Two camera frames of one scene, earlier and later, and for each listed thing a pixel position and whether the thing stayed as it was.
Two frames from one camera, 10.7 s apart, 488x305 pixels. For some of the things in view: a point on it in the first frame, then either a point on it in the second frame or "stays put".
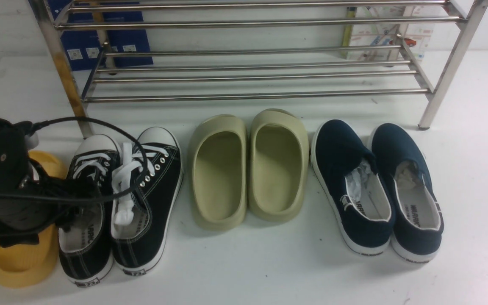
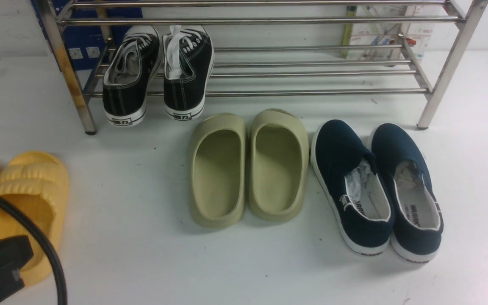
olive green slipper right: (278, 164) stays put
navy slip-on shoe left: (358, 192) stays put
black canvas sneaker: (147, 176) -> (187, 62)
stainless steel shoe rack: (140, 50) stays put
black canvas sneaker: (85, 250) -> (126, 84)
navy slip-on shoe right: (414, 201) stays put
